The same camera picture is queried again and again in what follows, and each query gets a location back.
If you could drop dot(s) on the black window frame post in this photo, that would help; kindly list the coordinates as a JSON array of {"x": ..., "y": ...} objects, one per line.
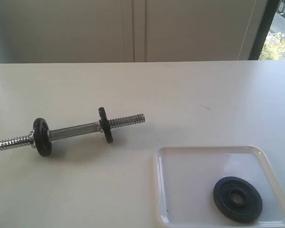
[{"x": 263, "y": 29}]

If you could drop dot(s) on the white plastic tray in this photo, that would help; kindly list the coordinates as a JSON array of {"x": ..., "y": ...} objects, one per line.
[{"x": 185, "y": 180}]

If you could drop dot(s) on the chrome threaded dumbbell bar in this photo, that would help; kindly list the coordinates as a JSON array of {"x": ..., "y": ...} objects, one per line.
[{"x": 73, "y": 131}]

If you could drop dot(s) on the black weight plate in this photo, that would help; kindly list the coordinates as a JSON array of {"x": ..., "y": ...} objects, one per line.
[
  {"x": 41, "y": 137},
  {"x": 105, "y": 126},
  {"x": 237, "y": 199}
]

